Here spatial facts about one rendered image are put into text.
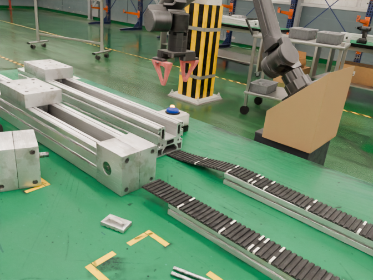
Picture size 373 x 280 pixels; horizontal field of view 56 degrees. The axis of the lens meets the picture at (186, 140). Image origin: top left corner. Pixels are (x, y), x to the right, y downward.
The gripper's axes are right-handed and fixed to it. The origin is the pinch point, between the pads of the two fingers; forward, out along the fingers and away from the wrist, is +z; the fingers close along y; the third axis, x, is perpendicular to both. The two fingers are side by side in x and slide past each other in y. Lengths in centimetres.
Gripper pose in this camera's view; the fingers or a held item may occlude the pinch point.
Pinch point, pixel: (174, 80)
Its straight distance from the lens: 108.7
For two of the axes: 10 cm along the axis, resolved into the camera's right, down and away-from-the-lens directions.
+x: 7.5, 3.2, -5.9
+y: -6.6, 2.3, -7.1
